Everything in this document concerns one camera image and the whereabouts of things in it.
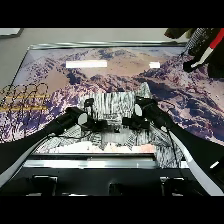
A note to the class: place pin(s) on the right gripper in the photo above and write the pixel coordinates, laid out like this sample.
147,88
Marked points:
136,123

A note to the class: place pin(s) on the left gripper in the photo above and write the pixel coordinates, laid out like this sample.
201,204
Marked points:
97,125

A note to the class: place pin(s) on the black white striped shirt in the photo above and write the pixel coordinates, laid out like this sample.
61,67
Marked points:
113,103

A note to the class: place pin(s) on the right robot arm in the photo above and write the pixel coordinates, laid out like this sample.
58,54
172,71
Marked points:
193,143

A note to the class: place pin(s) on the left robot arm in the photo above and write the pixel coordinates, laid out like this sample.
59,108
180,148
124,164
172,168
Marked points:
33,143

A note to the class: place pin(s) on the brown garment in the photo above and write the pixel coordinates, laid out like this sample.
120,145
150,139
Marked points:
175,32

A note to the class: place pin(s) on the checked garment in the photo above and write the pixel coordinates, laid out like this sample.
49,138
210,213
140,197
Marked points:
198,36

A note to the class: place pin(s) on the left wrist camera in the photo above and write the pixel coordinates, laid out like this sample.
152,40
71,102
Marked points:
89,102

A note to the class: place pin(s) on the silver frame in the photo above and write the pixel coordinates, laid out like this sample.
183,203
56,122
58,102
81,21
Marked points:
100,163

